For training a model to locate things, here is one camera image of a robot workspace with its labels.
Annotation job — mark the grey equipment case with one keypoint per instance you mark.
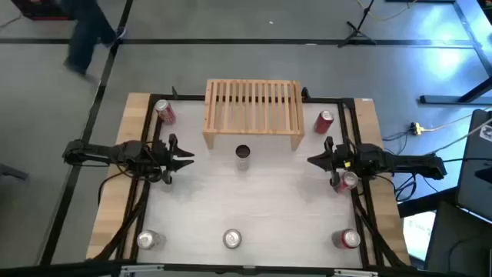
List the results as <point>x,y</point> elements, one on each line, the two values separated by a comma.
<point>474,173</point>

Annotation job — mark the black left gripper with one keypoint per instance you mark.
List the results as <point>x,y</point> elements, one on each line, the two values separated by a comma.
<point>163,157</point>

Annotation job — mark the grey chair base leg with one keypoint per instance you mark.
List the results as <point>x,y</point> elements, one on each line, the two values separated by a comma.
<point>11,172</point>

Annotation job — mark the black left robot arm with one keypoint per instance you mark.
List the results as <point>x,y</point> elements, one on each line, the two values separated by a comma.
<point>100,153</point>

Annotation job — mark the white printed sheet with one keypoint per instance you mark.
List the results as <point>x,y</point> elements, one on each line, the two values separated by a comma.
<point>419,234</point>

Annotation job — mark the person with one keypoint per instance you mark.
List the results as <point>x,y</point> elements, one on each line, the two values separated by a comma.
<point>86,42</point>

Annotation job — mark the yellow power strip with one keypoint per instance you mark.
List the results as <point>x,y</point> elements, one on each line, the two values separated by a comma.
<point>416,129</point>

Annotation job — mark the red and black crate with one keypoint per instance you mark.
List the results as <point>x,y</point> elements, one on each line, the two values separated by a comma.
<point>38,11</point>

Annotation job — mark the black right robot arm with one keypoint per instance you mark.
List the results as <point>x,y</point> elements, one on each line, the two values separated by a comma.
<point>403,161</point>

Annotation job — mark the black tripod stand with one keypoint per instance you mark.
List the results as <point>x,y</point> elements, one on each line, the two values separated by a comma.
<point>357,31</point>

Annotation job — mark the black desk leg frame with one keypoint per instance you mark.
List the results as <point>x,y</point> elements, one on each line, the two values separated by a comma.
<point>442,99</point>

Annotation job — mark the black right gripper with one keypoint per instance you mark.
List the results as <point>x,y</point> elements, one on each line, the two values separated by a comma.
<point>344,159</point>

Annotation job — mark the wooden slatted shelf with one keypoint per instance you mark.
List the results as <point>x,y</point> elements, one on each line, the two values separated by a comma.
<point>250,132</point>

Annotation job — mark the black desk foot bar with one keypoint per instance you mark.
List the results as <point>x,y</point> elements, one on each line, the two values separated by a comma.
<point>423,204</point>

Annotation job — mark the red beverage can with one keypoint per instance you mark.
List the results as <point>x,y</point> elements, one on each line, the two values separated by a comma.
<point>166,112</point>
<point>348,238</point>
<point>348,181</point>
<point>323,123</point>

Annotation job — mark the silver beverage can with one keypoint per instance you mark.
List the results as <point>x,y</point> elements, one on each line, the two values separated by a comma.
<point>148,239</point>
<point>243,161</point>
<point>232,238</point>

